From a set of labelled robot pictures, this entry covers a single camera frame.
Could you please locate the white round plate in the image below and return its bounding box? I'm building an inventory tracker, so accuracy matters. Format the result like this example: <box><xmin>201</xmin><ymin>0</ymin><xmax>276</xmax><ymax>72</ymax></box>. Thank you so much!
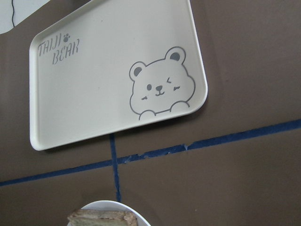
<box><xmin>79</xmin><ymin>200</ymin><xmax>151</xmax><ymax>226</ymax></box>

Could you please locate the bread slice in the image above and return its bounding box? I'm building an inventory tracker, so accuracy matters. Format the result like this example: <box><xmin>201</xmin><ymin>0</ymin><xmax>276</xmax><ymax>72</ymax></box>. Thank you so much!
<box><xmin>67</xmin><ymin>209</ymin><xmax>138</xmax><ymax>226</ymax></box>

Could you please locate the cream bear serving tray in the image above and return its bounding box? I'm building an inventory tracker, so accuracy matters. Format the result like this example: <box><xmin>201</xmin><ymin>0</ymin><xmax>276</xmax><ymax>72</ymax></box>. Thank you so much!
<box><xmin>29</xmin><ymin>0</ymin><xmax>208</xmax><ymax>151</ymax></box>

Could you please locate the black cable left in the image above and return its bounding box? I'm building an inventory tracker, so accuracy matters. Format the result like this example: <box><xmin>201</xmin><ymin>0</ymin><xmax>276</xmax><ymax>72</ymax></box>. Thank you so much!
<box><xmin>10</xmin><ymin>0</ymin><xmax>16</xmax><ymax>28</ymax></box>

